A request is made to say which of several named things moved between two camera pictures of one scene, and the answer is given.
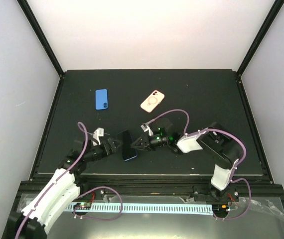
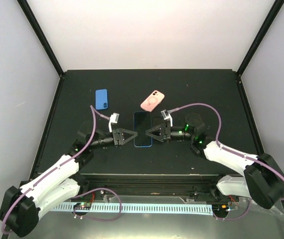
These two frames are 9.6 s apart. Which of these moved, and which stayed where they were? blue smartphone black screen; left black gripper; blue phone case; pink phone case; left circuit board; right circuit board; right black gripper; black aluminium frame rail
Moved: left black gripper; blue smartphone black screen; right black gripper
Stayed: blue phone case; left circuit board; right circuit board; black aluminium frame rail; pink phone case
